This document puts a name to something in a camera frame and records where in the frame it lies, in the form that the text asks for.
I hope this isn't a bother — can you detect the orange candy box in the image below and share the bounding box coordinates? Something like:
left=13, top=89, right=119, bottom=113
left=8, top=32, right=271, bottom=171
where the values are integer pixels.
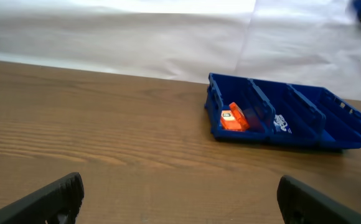
left=220, top=110, right=243, bottom=132
left=228, top=101, right=251, bottom=131

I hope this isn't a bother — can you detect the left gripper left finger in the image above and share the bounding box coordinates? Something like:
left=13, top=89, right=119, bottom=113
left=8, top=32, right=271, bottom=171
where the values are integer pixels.
left=0, top=172, right=85, bottom=224

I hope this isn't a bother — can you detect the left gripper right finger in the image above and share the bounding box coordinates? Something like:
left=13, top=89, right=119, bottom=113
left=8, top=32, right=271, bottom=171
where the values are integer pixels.
left=276, top=174, right=361, bottom=224

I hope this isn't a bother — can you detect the blue tray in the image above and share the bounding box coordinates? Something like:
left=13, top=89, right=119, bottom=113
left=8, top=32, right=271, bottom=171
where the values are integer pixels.
left=204, top=72, right=361, bottom=151

